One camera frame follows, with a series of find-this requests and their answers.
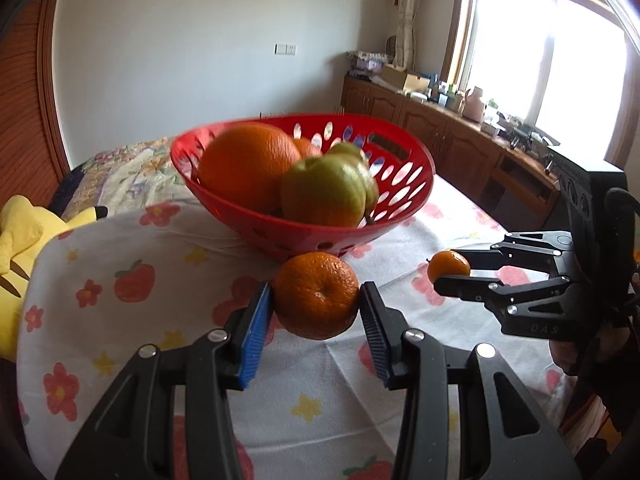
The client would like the floral cloth bundle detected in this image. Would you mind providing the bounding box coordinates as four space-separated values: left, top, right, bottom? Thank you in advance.
345 50 393 78

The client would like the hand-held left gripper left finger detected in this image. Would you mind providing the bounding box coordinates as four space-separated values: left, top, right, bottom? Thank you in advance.
55 281 275 480

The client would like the large green pear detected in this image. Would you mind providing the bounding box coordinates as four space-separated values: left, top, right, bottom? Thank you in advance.
280 156 381 228

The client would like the blue bed cover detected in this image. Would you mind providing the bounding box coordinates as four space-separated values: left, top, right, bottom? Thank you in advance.
47 167 86 216

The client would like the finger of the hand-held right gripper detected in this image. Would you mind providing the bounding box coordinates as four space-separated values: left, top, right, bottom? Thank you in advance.
433 275 577 337
450 231 576 275

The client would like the pink kettle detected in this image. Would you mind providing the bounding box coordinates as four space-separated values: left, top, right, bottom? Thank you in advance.
464 86 487 123

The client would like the medium mandarin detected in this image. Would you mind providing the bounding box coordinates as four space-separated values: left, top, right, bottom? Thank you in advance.
273 252 361 341

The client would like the large orange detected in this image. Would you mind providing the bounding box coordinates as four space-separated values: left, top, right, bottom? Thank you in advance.
291 136 322 159
199 122 302 213

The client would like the floral bed sheet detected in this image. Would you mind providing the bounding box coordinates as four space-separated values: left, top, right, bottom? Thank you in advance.
62 137 201 221

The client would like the wooden wardrobe door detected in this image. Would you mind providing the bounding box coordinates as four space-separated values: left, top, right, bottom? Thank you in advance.
0 0 71 196

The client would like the patterned curtain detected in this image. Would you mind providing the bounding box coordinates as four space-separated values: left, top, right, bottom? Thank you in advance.
387 0 426 68

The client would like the fruit print white blanket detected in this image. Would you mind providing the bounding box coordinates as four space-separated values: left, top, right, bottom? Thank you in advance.
15 187 616 480

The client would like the red perforated plastic basket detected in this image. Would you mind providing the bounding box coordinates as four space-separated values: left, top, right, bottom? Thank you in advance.
170 114 435 262

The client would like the cardboard box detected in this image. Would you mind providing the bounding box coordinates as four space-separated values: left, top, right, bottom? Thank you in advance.
381 64 431 92

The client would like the wooden cabinet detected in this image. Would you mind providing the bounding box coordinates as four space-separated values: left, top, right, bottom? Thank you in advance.
341 75 563 231

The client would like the person's right hand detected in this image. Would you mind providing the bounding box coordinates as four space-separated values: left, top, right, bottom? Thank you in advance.
547 320 636 381

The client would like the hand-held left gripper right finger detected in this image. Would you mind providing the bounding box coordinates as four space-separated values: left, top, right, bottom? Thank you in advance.
359 281 583 480

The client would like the window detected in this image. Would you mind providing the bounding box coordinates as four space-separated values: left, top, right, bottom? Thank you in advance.
442 0 640 171

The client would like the small mandarin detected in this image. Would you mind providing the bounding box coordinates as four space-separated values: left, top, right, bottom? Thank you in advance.
426 251 472 286

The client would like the yellow-green pear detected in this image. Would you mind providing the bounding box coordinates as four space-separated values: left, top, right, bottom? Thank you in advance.
326 142 371 171

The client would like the yellow plush toy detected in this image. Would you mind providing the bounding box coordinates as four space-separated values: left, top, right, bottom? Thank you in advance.
0 195 108 361

